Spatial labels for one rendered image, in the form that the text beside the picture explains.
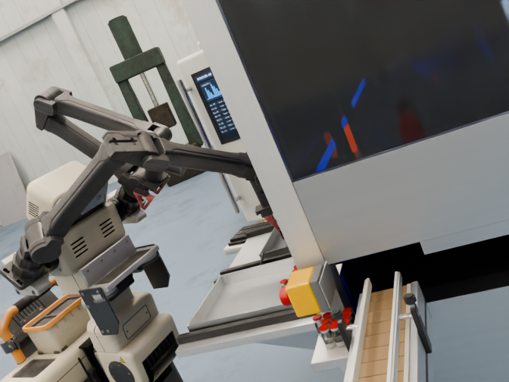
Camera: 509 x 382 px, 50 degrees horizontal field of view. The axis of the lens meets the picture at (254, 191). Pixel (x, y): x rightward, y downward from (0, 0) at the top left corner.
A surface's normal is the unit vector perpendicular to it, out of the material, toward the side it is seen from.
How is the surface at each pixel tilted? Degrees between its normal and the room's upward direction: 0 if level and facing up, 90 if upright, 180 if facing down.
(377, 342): 0
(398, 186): 90
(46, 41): 90
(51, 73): 90
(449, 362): 90
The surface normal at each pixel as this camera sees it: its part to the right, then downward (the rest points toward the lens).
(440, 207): -0.27, 0.36
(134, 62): 0.05, 0.24
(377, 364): -0.39, -0.89
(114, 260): 0.80, -0.20
